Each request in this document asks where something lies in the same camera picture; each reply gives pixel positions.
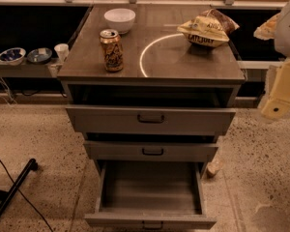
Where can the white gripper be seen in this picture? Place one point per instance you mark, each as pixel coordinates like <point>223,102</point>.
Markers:
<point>289,33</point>

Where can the grey bottom drawer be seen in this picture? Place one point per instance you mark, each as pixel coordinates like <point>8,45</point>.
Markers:
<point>150,195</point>

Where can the grey drawer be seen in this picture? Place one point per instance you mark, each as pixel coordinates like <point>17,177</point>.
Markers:
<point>150,120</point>
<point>197,152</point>
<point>150,195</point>

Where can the grey drawer cabinet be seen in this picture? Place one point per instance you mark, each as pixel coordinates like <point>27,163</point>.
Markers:
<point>161,69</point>

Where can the grey top drawer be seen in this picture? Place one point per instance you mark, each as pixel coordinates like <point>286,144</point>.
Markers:
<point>150,120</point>

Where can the grey middle drawer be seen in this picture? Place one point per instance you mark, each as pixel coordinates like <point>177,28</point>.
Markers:
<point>197,152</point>

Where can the yellow chip bag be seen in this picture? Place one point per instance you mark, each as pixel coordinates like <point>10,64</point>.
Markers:
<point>210,28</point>

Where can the white bowl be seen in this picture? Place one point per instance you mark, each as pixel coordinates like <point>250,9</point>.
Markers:
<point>120,19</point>

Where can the cabinet caster wheel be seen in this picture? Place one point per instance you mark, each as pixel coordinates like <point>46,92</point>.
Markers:
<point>214,167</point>

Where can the gold soda can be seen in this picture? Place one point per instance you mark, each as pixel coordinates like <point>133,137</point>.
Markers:
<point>112,50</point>

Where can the white paper cup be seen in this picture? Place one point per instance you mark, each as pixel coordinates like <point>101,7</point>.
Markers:
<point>62,50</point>

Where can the blue shallow bowl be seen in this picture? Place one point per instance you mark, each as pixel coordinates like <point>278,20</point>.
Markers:
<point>39,55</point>

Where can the grey side shelf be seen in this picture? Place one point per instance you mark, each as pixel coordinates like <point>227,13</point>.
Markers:
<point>29,70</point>

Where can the blue patterned bowl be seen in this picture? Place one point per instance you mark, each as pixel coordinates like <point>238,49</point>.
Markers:
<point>13,56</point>

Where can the black stand leg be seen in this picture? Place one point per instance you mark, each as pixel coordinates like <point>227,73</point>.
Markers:
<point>7,196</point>

